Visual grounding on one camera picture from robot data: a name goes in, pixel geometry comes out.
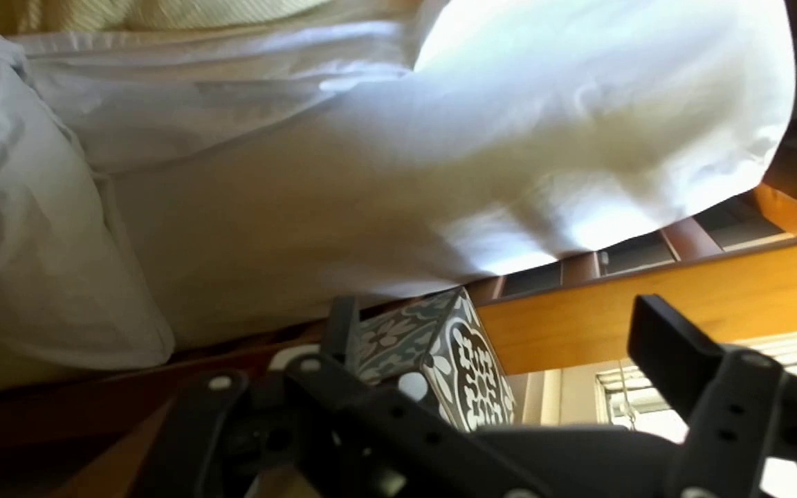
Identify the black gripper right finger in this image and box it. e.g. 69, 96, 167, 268
625, 293, 725, 423

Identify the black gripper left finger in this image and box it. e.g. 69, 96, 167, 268
321, 297, 359, 362

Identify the white pillow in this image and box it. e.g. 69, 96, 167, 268
22, 0, 795, 346
0, 35, 175, 389

